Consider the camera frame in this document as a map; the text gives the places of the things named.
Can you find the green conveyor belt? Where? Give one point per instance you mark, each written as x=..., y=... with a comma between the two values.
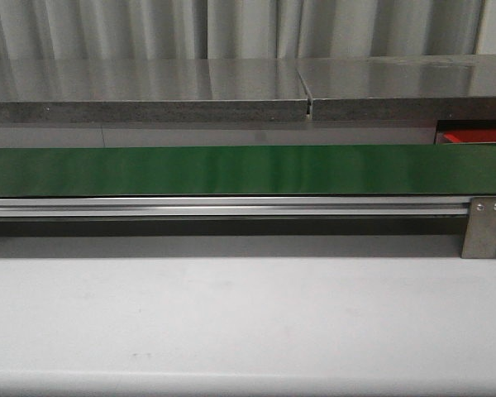
x=249, y=170

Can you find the grey stone slab right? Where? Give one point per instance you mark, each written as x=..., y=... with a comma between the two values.
x=429, y=87

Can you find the grey stone slab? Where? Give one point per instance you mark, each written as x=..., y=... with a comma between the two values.
x=147, y=91
x=429, y=87

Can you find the red plastic tray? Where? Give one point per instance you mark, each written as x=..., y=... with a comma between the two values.
x=471, y=136

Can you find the grey stone slab left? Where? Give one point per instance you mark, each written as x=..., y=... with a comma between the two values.
x=147, y=91

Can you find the white pleated curtain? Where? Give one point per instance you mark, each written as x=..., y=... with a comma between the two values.
x=149, y=30

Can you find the aluminium conveyor side rail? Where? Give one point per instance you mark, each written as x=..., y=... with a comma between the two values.
x=232, y=206

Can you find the steel conveyor support bracket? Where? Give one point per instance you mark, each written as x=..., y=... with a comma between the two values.
x=480, y=235

